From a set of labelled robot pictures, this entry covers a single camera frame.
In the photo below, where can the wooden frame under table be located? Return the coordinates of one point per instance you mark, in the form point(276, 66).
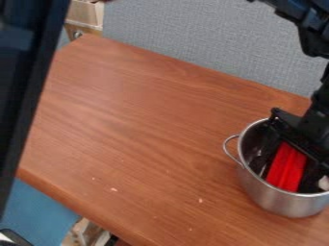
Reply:
point(86, 234)

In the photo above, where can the dark object bottom corner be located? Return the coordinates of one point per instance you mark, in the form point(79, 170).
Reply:
point(10, 238)

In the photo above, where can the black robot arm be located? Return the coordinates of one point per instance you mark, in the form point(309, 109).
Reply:
point(309, 14)

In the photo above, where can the dark blue arm link foreground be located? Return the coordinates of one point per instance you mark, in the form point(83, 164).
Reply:
point(31, 25)

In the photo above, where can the light wooden furniture piece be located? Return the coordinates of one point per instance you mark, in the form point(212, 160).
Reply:
point(85, 18)

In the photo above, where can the red plastic block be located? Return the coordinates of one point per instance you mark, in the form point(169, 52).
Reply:
point(288, 168)

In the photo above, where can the stainless steel pot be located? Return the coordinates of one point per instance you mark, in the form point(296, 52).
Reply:
point(242, 147)

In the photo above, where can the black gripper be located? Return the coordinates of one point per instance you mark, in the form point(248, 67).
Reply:
point(307, 133)

